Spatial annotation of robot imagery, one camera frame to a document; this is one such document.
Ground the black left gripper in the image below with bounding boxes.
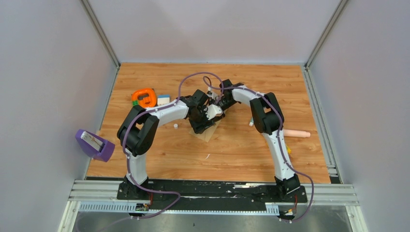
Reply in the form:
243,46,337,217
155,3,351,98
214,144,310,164
190,106,215,136

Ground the tan paper envelope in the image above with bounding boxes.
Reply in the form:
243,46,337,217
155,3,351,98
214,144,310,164
189,121,220,142

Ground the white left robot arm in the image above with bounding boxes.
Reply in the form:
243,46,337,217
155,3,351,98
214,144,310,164
117,90,224,200

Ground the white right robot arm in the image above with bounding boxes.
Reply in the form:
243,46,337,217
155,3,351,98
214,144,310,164
220,79,300,202

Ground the white and blue building block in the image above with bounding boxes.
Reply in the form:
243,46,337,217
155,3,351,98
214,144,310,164
157,94,171,106

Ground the orange curved toy track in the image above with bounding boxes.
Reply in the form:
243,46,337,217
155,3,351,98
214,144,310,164
131,88,157,108

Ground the pink toy microphone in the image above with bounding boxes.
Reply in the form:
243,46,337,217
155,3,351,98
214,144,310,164
283,129,311,138

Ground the purple box with card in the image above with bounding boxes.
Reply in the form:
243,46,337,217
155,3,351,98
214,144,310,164
75,129,115,162

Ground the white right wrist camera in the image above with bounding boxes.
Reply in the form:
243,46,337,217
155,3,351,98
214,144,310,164
206,90,218,100

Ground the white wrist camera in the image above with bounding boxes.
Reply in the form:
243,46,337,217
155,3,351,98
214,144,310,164
206,90,218,100
205,104,224,120

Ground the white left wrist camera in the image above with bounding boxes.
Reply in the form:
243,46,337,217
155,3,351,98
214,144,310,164
205,104,224,120

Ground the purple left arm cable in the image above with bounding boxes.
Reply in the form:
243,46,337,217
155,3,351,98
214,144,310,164
121,72,224,221

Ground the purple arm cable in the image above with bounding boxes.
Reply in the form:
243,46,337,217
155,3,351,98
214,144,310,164
203,75,315,223
121,72,224,221

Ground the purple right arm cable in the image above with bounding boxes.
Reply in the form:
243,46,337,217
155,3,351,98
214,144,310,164
203,75,315,223

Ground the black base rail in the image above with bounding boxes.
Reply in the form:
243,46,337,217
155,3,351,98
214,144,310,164
117,177,310,212

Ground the white slotted cable duct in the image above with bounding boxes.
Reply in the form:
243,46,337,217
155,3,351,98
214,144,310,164
78,202,279,216

